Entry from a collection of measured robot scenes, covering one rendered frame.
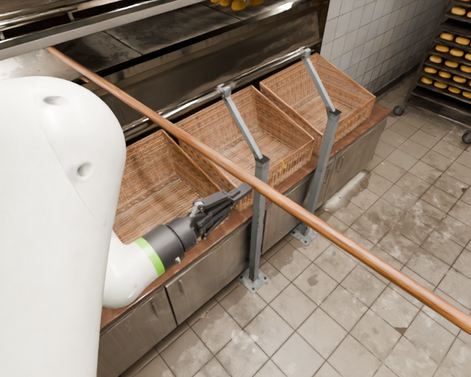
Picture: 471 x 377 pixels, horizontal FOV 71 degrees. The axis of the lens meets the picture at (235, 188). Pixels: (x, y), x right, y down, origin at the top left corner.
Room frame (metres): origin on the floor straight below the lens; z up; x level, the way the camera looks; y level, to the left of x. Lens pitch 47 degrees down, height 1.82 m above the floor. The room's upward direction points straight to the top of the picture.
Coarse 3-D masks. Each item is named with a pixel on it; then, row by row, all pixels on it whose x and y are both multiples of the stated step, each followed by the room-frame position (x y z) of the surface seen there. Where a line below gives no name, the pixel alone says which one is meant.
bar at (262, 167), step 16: (304, 48) 1.46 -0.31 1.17; (272, 64) 1.31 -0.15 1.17; (304, 64) 1.45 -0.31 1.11; (240, 80) 1.19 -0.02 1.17; (320, 80) 1.40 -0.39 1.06; (208, 96) 1.07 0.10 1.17; (224, 96) 1.11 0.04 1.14; (176, 112) 0.98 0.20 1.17; (336, 112) 1.30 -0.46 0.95; (144, 128) 0.89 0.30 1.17; (240, 128) 1.06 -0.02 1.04; (336, 128) 1.30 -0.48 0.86; (256, 160) 0.97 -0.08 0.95; (320, 160) 1.29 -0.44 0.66; (256, 176) 0.97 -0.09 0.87; (320, 176) 1.28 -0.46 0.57; (256, 192) 0.97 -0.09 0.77; (256, 208) 0.96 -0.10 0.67; (256, 224) 0.96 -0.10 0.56; (304, 224) 1.29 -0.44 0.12; (256, 240) 0.95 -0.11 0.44; (304, 240) 1.25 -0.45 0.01; (256, 256) 0.96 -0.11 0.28; (256, 272) 0.97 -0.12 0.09; (256, 288) 0.91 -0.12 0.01
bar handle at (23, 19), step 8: (56, 8) 1.06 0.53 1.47; (64, 8) 1.07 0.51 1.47; (72, 8) 1.08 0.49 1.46; (24, 16) 0.99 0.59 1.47; (32, 16) 1.00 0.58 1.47; (40, 16) 1.02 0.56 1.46; (48, 16) 1.04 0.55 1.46; (72, 16) 1.07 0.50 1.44; (0, 24) 0.95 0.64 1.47; (8, 24) 0.96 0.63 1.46; (16, 24) 0.97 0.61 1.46; (0, 32) 0.94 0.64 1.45
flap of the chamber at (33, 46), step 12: (180, 0) 1.29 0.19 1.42; (192, 0) 1.33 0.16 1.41; (204, 0) 1.36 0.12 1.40; (144, 12) 1.19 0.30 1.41; (156, 12) 1.22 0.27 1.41; (60, 24) 1.16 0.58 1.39; (96, 24) 1.08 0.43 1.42; (108, 24) 1.10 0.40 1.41; (120, 24) 1.13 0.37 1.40; (12, 36) 1.07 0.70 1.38; (60, 36) 1.00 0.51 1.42; (72, 36) 1.02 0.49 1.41; (12, 48) 0.91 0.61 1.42; (24, 48) 0.92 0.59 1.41; (36, 48) 0.94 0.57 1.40; (0, 60) 0.88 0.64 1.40
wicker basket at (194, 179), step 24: (144, 144) 1.22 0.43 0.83; (168, 144) 1.27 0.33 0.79; (168, 168) 1.24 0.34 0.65; (192, 168) 1.14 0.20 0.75; (120, 192) 1.06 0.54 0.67; (144, 192) 1.12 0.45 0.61; (168, 192) 1.14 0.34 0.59; (192, 192) 1.13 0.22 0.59; (120, 216) 0.98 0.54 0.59; (144, 216) 0.98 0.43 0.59; (168, 216) 0.98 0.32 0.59; (120, 240) 0.85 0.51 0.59
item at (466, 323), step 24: (48, 48) 1.39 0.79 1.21; (120, 96) 1.02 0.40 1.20; (192, 144) 0.76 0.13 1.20; (240, 168) 0.65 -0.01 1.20; (264, 192) 0.57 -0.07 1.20; (312, 216) 0.49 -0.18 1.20; (336, 240) 0.43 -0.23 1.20; (384, 264) 0.36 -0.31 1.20; (408, 288) 0.31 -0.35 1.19; (456, 312) 0.26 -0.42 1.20
